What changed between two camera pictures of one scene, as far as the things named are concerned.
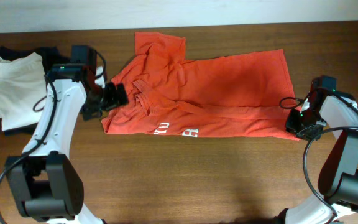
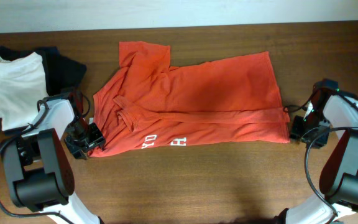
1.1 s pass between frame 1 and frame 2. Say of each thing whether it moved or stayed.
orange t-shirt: moved
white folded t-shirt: stayed
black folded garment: stayed
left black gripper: moved
